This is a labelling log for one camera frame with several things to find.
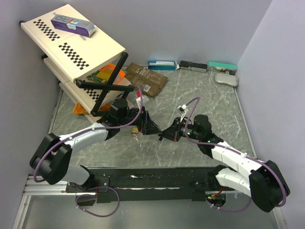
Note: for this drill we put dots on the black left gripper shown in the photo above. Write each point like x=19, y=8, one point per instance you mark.
x=146, y=125

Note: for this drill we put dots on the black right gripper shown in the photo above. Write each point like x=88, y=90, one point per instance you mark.
x=173, y=132

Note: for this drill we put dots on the small brass padlock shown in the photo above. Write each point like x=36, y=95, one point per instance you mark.
x=135, y=130

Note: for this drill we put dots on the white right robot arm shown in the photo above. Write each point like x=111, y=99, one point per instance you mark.
x=262, y=181

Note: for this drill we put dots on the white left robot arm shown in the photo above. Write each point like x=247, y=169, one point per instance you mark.
x=51, y=161

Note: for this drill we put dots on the brown coffee bag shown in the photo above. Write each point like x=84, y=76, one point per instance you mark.
x=150, y=82

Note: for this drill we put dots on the blue white box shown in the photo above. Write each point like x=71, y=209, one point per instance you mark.
x=163, y=65

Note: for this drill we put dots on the black long box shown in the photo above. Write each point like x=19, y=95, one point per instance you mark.
x=191, y=66

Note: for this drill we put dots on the green yellow box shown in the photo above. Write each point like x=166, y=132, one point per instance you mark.
x=99, y=77

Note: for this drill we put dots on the orange packet lower shelf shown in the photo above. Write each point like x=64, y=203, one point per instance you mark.
x=80, y=110

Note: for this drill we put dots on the grey silver pouch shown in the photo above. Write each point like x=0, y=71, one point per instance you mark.
x=223, y=78

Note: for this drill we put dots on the teal white box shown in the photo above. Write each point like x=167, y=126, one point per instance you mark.
x=222, y=67

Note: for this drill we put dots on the cream folding shelf rack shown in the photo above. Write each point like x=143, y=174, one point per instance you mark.
x=72, y=57

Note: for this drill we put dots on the purple silver carton box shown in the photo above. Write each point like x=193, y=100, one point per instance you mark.
x=73, y=25

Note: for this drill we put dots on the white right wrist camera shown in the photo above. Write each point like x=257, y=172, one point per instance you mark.
x=183, y=108

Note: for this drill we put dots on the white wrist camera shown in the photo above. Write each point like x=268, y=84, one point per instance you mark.
x=139, y=100
x=183, y=108

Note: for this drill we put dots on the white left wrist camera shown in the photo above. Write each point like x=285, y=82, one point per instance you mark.
x=139, y=100

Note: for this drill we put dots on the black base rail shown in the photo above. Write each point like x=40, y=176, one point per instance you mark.
x=155, y=183

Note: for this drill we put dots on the aluminium frame rail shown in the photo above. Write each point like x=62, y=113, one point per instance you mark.
x=33, y=188

